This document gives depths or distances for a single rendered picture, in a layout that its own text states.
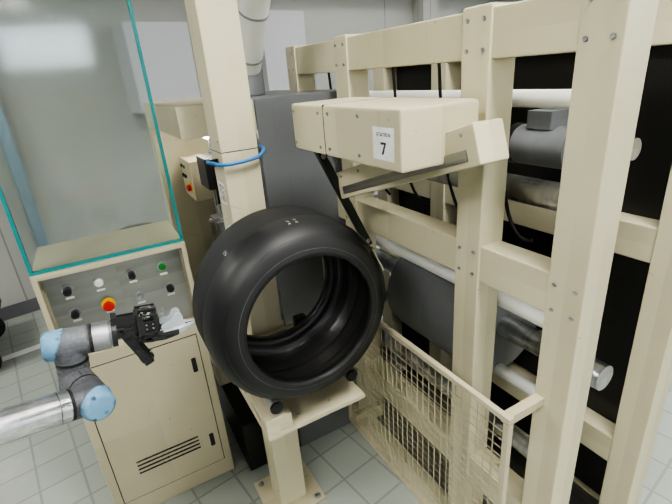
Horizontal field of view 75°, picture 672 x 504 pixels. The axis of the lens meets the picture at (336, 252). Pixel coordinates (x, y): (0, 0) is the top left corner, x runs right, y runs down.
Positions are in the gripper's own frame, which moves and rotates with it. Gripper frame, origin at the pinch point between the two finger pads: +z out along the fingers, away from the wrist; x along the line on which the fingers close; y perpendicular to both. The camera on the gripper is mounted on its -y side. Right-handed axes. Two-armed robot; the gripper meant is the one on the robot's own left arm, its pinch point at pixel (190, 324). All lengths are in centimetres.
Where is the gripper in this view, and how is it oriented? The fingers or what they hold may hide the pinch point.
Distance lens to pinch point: 133.7
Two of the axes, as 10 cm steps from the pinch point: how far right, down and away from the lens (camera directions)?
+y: 0.3, -9.5, -3.2
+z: 8.7, -1.3, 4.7
